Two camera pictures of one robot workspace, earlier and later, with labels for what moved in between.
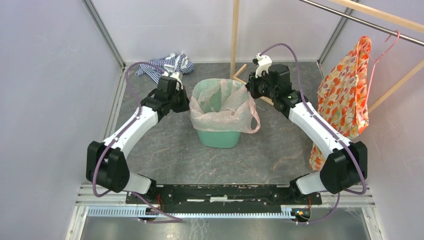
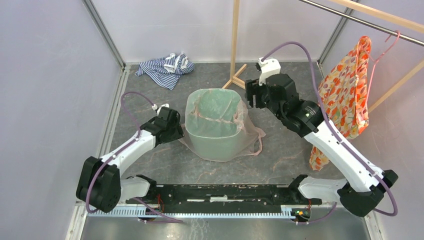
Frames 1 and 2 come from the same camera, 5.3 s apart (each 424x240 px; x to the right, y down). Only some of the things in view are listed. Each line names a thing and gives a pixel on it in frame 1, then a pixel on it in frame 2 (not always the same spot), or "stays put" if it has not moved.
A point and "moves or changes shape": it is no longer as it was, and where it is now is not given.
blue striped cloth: (172, 63) stays put
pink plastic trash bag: (223, 105) moves or changes shape
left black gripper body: (178, 101) → (175, 130)
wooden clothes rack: (405, 21) stays put
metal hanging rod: (396, 32) stays put
